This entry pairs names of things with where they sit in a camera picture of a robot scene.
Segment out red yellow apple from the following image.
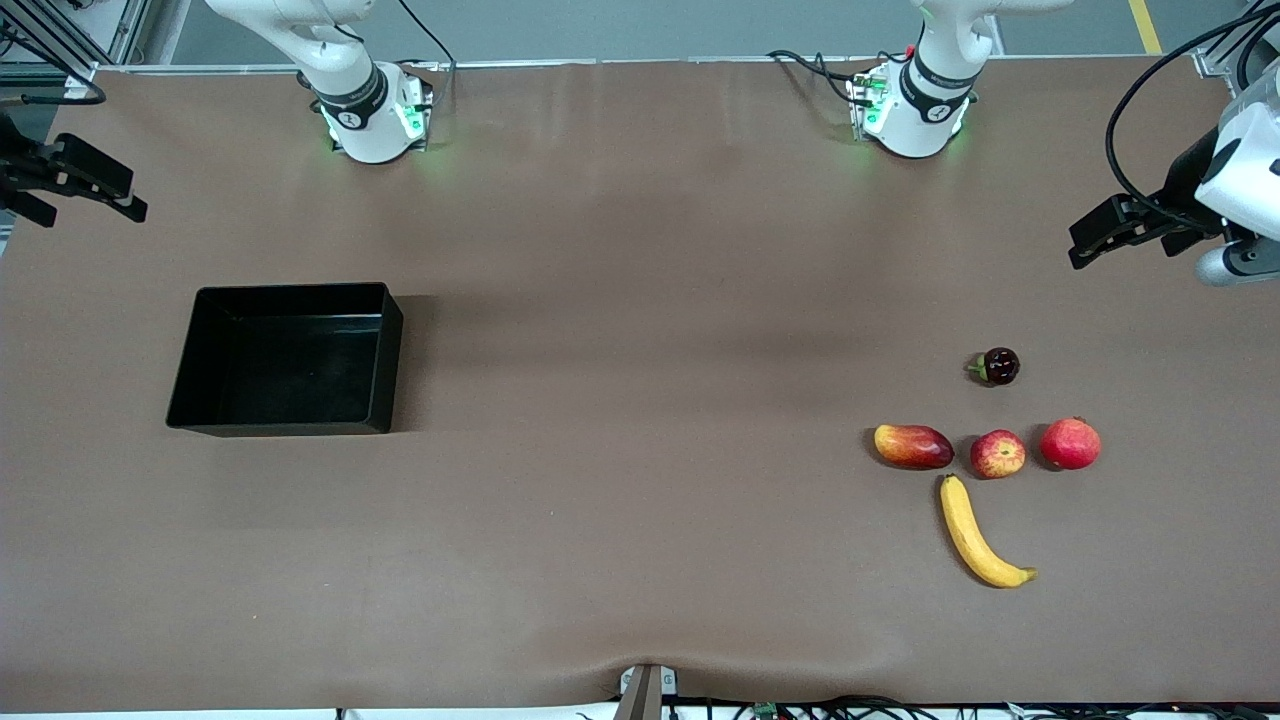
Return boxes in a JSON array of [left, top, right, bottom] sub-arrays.
[[970, 430, 1027, 480]]

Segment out black plastic box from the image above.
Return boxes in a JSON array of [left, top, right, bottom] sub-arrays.
[[166, 282, 405, 438]]

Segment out yellow banana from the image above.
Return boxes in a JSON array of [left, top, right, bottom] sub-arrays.
[[938, 474, 1038, 589]]

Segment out dark purple mangosteen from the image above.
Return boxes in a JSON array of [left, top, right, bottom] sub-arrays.
[[966, 347, 1021, 388]]

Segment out red pomegranate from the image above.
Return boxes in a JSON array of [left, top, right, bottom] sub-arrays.
[[1039, 416, 1102, 471]]

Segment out red yellow mango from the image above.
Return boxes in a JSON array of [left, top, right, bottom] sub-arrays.
[[874, 424, 955, 471]]

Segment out brown table mat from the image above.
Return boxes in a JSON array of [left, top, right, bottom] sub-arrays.
[[0, 55, 1280, 713]]

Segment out aluminium frame corner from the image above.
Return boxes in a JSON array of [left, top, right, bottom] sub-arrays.
[[1195, 0, 1280, 81]]

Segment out aluminium frame struts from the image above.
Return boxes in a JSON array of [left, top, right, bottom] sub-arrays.
[[0, 0, 153, 101]]

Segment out black left arm base cable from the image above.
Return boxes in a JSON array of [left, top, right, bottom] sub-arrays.
[[767, 48, 861, 106]]

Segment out black arm base cable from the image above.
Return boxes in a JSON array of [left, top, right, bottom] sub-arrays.
[[767, 48, 861, 106], [397, 0, 458, 76]]

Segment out black right arm base cable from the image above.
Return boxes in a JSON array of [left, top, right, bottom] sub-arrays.
[[397, 0, 458, 76]]

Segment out silver table edge rail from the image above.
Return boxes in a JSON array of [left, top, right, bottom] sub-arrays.
[[95, 55, 1201, 73]]

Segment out aluminium camera mount post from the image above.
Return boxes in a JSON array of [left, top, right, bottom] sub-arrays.
[[615, 664, 679, 720]]

